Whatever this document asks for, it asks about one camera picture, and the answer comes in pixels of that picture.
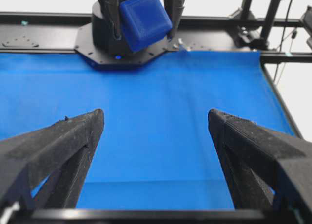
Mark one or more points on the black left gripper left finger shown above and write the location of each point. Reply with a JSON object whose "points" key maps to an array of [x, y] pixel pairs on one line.
{"points": [[46, 168]]}

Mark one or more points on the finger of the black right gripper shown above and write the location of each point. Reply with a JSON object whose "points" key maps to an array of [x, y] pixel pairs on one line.
{"points": [[174, 9], [110, 9]]}

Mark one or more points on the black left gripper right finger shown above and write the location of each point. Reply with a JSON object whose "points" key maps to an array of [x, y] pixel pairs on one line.
{"points": [[264, 169]]}

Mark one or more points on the blue block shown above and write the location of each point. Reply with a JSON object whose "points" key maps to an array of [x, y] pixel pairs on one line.
{"points": [[143, 23]]}

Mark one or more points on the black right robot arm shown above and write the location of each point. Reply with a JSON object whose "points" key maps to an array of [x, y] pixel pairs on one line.
{"points": [[96, 41]]}

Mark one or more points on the blue table cloth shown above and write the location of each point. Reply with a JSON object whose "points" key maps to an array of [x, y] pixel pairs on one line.
{"points": [[156, 152]]}

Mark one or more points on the black aluminium table frame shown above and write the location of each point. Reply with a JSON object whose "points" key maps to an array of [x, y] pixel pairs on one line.
{"points": [[55, 33]]}

